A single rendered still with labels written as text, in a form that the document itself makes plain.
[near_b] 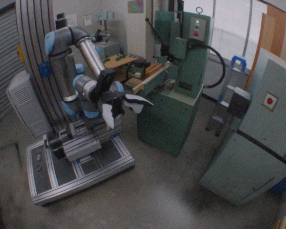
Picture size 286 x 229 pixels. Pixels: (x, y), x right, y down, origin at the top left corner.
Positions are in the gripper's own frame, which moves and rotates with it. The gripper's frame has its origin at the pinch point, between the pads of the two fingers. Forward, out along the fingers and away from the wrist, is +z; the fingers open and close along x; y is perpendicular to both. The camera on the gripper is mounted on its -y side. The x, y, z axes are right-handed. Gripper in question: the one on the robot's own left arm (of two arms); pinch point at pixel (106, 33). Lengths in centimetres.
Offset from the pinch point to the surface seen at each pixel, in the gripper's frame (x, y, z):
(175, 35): 88, -19, -14
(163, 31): 78, -20, -14
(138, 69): 63, 22, -21
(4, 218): 4, 125, -264
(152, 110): 87, 55, -28
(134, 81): 72, 21, -41
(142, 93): 82, 26, -45
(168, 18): 79, -32, -13
